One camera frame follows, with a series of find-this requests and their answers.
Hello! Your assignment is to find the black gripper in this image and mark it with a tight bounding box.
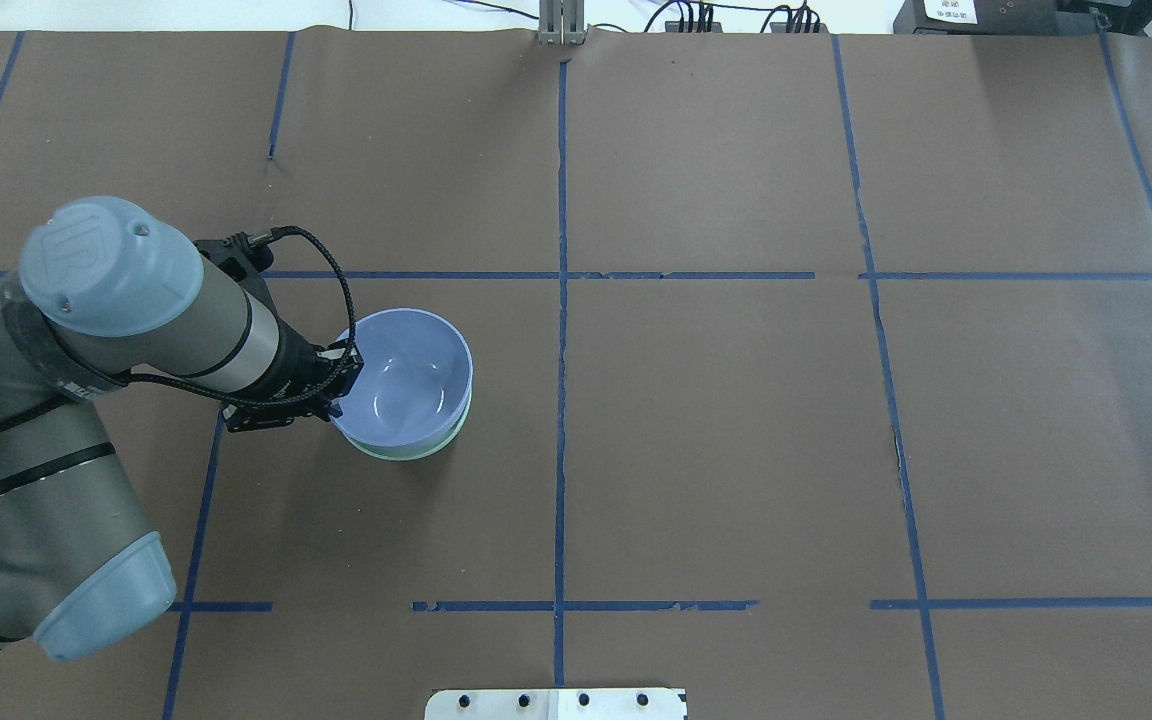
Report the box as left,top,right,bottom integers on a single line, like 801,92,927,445
223,320,364,433

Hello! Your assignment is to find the blue bowl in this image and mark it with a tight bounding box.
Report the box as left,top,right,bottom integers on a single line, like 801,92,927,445
339,306,473,406

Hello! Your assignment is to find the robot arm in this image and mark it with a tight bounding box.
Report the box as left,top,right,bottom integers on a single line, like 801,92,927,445
0,196,362,662

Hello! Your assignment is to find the green bowl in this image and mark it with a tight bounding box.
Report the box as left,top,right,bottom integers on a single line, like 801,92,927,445
332,392,473,462

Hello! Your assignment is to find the brown paper table cover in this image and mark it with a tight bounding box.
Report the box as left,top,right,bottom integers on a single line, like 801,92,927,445
0,28,1152,719

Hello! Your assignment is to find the black box with label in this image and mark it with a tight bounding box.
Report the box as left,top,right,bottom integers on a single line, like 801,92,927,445
892,1,1061,36

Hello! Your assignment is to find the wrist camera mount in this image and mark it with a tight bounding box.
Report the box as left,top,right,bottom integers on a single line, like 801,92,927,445
194,232,276,314

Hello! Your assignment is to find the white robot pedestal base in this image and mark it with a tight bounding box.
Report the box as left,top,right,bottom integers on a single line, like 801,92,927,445
424,687,689,719

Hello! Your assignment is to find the aluminium frame post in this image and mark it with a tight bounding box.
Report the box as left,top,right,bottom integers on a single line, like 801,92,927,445
538,0,588,46

